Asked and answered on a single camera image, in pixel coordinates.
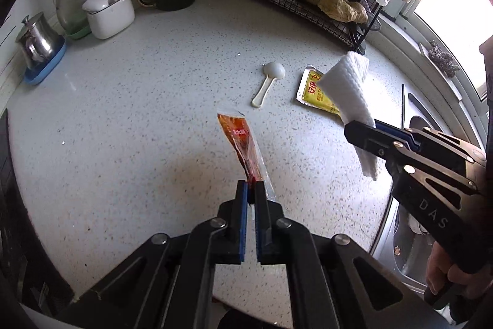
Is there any steel wool scrubber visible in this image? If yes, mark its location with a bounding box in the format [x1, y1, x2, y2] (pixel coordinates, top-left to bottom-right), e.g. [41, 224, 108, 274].
[429, 40, 460, 78]

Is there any right hand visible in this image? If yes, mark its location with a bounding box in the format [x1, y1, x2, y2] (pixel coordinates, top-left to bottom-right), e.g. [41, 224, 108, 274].
[426, 242, 492, 315]

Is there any white ceramic sugar jar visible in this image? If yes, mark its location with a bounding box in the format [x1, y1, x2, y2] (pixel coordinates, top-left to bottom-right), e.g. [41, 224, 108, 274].
[82, 0, 135, 40]

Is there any stainless steel pot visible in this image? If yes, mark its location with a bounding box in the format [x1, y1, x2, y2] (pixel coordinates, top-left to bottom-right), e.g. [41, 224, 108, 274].
[16, 12, 64, 70]

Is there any ginger root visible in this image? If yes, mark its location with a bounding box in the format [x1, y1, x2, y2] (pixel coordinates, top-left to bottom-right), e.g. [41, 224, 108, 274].
[306, 0, 369, 24]

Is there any white plastic spoon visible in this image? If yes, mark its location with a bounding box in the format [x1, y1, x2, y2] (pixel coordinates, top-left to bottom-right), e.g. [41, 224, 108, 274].
[251, 62, 286, 109]

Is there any white paper towel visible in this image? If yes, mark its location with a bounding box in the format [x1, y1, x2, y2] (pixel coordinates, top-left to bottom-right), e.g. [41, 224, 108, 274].
[315, 51, 380, 181]

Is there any black chopstick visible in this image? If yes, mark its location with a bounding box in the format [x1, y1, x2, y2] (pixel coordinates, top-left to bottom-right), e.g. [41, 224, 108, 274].
[401, 84, 407, 130]

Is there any yellow seasoning packet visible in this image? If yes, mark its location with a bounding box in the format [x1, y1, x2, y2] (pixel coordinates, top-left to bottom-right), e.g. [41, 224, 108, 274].
[296, 66, 341, 117]

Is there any red sauce packet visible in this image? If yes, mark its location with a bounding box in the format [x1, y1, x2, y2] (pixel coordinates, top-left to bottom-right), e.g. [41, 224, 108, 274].
[217, 108, 277, 201]

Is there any blue tray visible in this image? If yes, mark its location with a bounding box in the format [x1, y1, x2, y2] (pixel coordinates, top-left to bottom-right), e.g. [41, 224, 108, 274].
[23, 38, 67, 86]

